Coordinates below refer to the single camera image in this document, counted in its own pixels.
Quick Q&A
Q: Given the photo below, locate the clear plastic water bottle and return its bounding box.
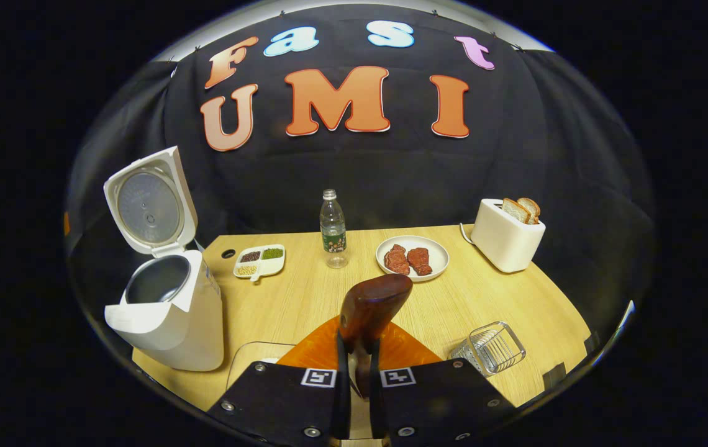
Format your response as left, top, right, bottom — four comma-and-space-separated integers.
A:
319, 189, 349, 269

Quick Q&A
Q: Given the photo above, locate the black backdrop cloth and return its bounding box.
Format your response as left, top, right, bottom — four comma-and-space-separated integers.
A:
65, 5, 656, 348

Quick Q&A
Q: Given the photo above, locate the white round plate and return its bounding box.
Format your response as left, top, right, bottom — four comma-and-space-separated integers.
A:
376, 235, 450, 282

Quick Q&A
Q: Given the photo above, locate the brown wooden spoon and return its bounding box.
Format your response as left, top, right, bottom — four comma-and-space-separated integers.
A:
337, 274, 414, 398

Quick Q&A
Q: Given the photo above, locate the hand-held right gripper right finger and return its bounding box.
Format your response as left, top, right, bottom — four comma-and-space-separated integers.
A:
370, 320, 519, 445

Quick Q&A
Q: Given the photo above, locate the white rice cooker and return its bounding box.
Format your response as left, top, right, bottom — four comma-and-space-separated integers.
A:
103, 146, 225, 372

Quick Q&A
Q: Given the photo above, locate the clear chopstick holder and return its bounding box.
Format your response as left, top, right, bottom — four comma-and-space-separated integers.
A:
449, 321, 527, 377

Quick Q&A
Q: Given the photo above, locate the clear tray of rice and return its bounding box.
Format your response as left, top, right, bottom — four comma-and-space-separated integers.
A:
225, 341, 296, 392

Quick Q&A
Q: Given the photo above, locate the toast bread slice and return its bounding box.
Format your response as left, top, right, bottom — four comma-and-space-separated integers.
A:
517, 197, 542, 225
502, 198, 530, 224

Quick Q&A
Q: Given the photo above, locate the red meat piece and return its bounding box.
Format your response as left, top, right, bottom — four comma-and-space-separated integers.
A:
407, 247, 433, 277
384, 244, 411, 276

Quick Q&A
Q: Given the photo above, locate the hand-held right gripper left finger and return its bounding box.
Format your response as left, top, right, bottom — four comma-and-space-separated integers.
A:
208, 317, 352, 445

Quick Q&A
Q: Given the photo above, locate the white divided grain dish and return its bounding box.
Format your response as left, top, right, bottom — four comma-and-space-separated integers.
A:
233, 244, 286, 282

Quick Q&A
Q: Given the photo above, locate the white toaster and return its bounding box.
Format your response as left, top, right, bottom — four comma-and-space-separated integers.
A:
470, 199, 546, 274

